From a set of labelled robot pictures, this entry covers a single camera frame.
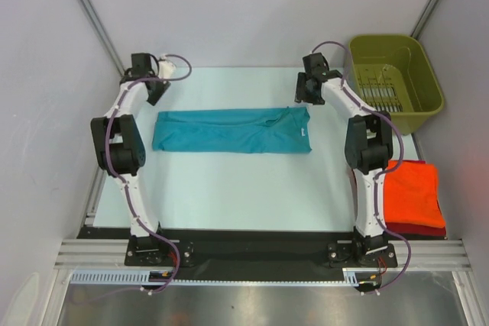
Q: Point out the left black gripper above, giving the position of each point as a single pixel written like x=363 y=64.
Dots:
x=162 y=86

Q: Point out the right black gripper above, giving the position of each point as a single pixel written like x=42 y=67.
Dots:
x=302 y=95

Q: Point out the teal t shirt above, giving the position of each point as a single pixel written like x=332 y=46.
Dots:
x=249 y=130

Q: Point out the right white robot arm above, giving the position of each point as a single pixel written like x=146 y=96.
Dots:
x=368 y=146

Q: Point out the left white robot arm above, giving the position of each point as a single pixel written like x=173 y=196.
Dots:
x=120 y=150

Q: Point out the olive green plastic basket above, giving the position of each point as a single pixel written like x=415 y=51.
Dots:
x=391 y=72

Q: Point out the orange folded t shirt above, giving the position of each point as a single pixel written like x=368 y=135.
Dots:
x=411 y=196

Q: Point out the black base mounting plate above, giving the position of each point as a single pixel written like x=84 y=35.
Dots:
x=234 y=256

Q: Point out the red folded t shirt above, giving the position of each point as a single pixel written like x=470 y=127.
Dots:
x=420 y=231

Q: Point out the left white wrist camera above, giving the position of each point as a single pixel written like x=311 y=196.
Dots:
x=166 y=67

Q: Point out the aluminium frame rail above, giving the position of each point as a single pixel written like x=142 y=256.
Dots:
x=426 y=255

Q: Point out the white slotted cable duct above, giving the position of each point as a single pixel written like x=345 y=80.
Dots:
x=157 y=278

